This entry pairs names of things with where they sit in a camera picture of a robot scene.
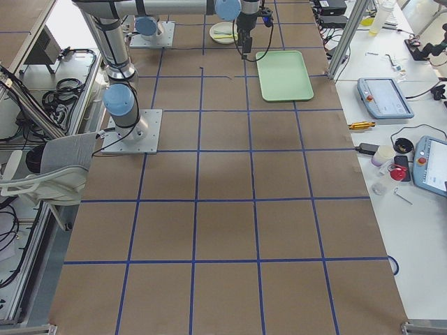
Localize white round container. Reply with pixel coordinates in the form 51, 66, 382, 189
371, 145, 395, 167

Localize black power adapter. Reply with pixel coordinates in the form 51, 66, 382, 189
355, 142, 379, 156

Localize black round dish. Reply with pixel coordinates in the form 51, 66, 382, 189
393, 137, 414, 154

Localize clear plastic bottle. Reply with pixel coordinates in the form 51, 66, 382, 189
369, 0, 396, 36

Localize white round plate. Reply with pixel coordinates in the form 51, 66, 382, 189
209, 22, 237, 45

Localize near teach pendant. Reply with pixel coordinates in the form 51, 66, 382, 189
413, 136, 446, 197

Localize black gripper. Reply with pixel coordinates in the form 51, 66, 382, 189
235, 12, 258, 53

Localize white grey office chair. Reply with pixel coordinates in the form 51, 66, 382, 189
1, 132, 96, 230

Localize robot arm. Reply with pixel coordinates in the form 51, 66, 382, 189
73, 1, 263, 139
134, 16, 164, 41

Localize yellow plastic fork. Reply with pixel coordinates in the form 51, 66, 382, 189
213, 34, 234, 39

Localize mint green tray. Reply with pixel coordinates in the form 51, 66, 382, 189
256, 50, 314, 102

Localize far teach pendant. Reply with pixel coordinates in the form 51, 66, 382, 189
357, 77, 414, 119

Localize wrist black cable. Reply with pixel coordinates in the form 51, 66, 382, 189
233, 20, 274, 64

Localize teach pendant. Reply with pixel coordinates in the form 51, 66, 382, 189
357, 77, 414, 119
413, 136, 446, 197

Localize black smartphone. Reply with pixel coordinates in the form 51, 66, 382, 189
394, 155, 411, 182

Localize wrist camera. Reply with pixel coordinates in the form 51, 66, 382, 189
258, 6, 273, 28

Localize red round object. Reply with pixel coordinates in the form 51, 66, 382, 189
388, 164, 406, 181

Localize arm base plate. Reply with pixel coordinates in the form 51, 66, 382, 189
130, 17, 175, 49
101, 109, 163, 154

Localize silver hex key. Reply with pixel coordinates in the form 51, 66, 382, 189
393, 188, 413, 205

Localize aluminium frame post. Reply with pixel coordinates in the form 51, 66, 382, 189
327, 0, 369, 79

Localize gold metal tool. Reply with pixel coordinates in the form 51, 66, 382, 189
348, 121, 376, 131

